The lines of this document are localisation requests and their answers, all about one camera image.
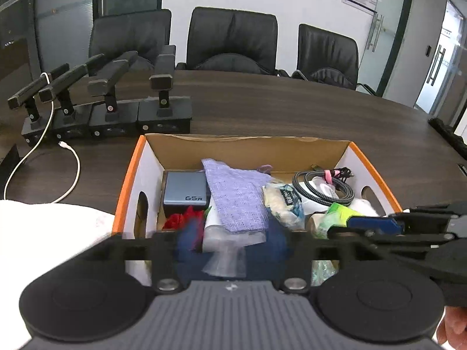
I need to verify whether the dark navy case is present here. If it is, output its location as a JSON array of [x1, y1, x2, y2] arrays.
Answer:
[[198, 222, 286, 281]]

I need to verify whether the green tissue pack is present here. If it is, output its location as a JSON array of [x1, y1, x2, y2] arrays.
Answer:
[[315, 203, 361, 239]]

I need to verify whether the red snack wrapper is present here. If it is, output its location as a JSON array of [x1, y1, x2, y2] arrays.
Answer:
[[162, 205, 204, 232]]

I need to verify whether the yellow white plug adapter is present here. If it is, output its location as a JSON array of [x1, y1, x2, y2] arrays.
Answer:
[[306, 213, 327, 237]]

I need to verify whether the white pill box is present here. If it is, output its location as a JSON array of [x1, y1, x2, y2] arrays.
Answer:
[[301, 190, 339, 216]]

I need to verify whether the black cable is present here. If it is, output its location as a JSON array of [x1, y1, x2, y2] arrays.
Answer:
[[292, 167, 356, 207]]

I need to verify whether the blue snack packet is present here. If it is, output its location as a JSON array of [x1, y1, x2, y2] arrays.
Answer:
[[262, 183, 305, 230]]

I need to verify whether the grey 65W charger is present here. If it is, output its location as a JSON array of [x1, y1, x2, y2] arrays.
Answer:
[[162, 171, 210, 217]]

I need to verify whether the purple knit pouch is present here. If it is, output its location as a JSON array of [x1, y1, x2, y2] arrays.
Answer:
[[202, 159, 272, 233]]

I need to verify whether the iridescent plastic bag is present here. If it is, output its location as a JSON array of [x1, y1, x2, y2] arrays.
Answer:
[[311, 260, 337, 287]]

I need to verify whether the sheep plush toy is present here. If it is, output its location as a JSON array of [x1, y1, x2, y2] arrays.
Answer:
[[349, 198, 379, 217]]

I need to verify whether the person right hand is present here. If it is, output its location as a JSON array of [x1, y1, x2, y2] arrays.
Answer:
[[436, 307, 467, 350]]

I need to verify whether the red cardboard box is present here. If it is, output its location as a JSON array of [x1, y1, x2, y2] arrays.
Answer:
[[111, 133, 404, 287]]

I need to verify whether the white fluffy towel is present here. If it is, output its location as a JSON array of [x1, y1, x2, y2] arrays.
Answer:
[[1, 201, 114, 349]]

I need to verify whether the black office chair right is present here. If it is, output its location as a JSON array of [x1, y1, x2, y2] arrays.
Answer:
[[291, 24, 376, 96]]

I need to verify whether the black office chair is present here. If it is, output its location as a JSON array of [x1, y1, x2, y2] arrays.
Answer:
[[176, 6, 287, 77], [291, 24, 376, 96], [89, 10, 172, 71]]

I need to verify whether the black stand rack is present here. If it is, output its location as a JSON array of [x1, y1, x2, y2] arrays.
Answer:
[[8, 45, 192, 146]]

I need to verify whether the black office chair middle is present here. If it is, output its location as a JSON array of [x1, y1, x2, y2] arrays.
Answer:
[[176, 6, 287, 77]]

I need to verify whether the black office chair left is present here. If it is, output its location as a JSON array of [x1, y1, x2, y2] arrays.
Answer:
[[89, 10, 172, 71]]

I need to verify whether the white charging cable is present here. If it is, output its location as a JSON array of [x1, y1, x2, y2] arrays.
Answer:
[[2, 71, 82, 205]]

